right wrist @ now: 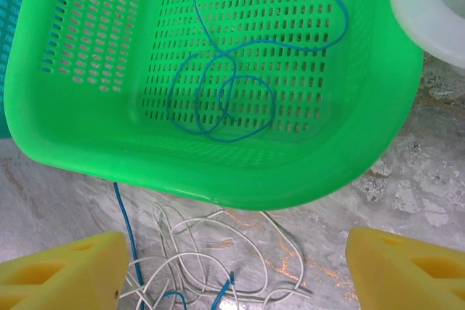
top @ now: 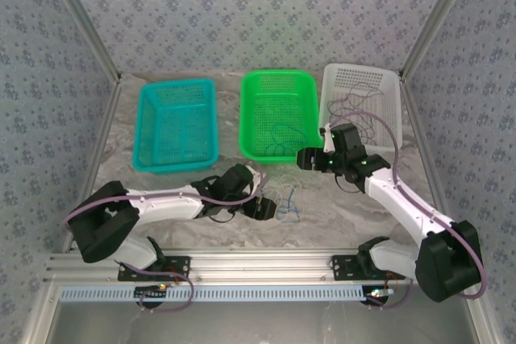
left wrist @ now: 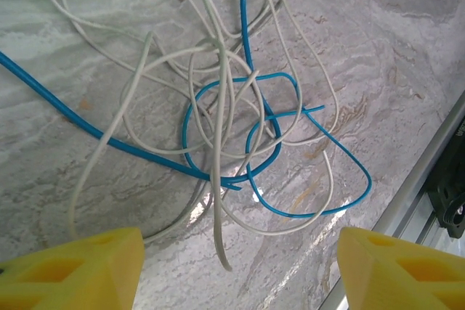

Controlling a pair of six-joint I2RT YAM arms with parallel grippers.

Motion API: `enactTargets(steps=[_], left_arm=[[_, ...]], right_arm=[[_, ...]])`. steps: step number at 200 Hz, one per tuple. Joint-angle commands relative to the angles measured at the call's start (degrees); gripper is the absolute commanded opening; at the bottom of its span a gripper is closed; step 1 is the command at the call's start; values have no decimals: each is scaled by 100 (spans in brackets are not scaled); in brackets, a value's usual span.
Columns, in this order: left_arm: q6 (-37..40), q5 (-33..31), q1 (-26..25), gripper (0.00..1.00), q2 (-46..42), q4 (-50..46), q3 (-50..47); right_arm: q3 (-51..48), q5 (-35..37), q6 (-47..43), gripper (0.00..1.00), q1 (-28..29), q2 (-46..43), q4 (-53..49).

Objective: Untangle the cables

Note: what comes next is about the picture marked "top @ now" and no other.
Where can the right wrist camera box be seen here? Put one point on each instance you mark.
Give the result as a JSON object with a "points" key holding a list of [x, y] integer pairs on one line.
{"points": [[328, 142]]}

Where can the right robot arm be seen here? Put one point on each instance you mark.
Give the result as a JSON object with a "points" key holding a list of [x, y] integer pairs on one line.
{"points": [[403, 203]]}

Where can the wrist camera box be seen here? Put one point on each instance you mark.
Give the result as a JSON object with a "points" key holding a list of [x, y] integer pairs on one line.
{"points": [[254, 172], [328, 142]]}

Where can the green perforated plastic basket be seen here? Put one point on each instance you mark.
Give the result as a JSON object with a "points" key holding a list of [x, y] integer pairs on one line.
{"points": [[274, 94]]}

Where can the white perforated plastic basket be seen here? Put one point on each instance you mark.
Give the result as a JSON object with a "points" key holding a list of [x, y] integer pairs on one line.
{"points": [[363, 74]]}

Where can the small black controller board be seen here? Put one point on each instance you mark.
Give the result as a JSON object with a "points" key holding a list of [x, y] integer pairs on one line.
{"points": [[151, 292], [377, 293]]}

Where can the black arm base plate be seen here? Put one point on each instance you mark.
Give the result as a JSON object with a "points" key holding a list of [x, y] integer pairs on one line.
{"points": [[181, 265], [342, 267]]}

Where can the aluminium lower frame rail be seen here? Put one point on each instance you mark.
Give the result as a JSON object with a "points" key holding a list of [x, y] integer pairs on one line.
{"points": [[483, 324], [38, 320]]}

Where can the aluminium table side rail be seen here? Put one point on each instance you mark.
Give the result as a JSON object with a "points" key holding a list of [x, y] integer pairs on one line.
{"points": [[417, 118], [105, 118]]}

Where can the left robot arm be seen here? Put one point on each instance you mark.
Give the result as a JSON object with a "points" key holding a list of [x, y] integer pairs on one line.
{"points": [[169, 203]]}

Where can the aluminium frame post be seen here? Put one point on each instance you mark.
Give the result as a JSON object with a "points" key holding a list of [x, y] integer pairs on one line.
{"points": [[436, 17], [82, 17]]}

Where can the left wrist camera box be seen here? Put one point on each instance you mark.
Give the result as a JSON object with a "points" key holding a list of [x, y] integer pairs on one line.
{"points": [[254, 172]]}

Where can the aluminium mounting rail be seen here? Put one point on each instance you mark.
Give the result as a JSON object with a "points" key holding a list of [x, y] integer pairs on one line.
{"points": [[262, 265]]}

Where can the teal perforated plastic basket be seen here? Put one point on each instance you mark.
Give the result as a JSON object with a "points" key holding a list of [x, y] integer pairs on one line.
{"points": [[177, 110]]}

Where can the grey metal sheet panel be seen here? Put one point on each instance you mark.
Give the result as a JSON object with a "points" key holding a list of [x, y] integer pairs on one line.
{"points": [[262, 324]]}

